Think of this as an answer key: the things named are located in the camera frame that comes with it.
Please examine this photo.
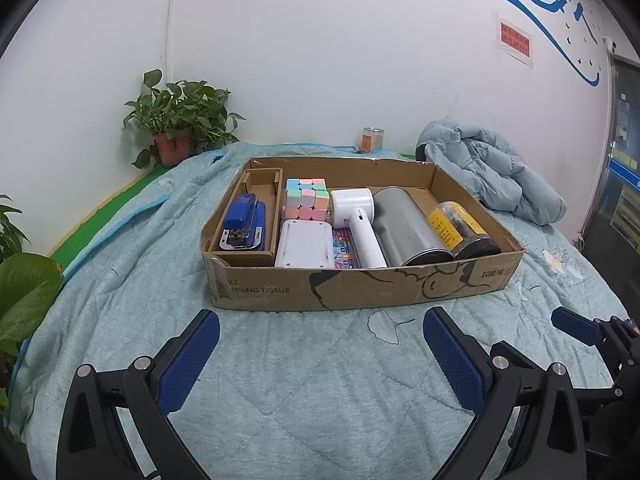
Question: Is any small orange label jar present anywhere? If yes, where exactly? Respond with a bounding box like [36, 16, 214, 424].
[361, 127, 386, 152]

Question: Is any pastel puzzle cube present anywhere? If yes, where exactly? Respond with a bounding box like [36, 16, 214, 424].
[282, 177, 331, 222]

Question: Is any blue stapler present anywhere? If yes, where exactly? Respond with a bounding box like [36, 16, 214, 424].
[221, 194, 266, 251]

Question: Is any white handheld lint remover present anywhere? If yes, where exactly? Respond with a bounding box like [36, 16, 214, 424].
[330, 187, 388, 268]

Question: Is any green mat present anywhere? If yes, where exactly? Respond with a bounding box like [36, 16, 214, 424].
[50, 167, 166, 271]

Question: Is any glass door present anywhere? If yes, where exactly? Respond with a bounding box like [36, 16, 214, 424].
[580, 55, 640, 281]

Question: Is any large cardboard tray box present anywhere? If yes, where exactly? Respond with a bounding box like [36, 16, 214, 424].
[201, 156, 525, 311]

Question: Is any teal quilted blanket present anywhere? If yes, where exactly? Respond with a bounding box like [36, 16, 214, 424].
[7, 142, 640, 480]

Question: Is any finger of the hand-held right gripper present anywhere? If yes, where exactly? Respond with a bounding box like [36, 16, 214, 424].
[572, 385, 626, 413]
[551, 306, 623, 356]

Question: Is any red wall sign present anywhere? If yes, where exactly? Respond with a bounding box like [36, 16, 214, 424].
[500, 21, 532, 66]

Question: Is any yellow label jar black lid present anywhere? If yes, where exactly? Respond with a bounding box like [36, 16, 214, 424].
[427, 201, 501, 261]

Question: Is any small brown cardboard box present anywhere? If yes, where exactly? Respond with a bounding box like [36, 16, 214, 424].
[209, 169, 283, 267]

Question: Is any colourful booklet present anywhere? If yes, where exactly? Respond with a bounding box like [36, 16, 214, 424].
[332, 227, 362, 268]

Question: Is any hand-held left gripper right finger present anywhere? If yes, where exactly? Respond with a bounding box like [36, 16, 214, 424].
[422, 306, 588, 480]

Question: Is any large leafy green plant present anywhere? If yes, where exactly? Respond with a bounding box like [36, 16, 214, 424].
[0, 194, 63, 411]

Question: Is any potted plant red pot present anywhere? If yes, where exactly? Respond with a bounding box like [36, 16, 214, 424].
[123, 70, 246, 168]

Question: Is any white rectangular device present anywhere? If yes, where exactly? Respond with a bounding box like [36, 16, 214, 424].
[275, 220, 333, 268]

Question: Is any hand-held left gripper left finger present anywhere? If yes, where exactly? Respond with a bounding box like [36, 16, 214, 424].
[56, 308, 221, 480]

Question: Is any silver metal can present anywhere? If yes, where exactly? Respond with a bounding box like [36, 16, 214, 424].
[372, 186, 455, 267]

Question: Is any light blue puffer jacket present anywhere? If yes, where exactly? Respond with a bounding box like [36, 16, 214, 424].
[415, 120, 568, 226]

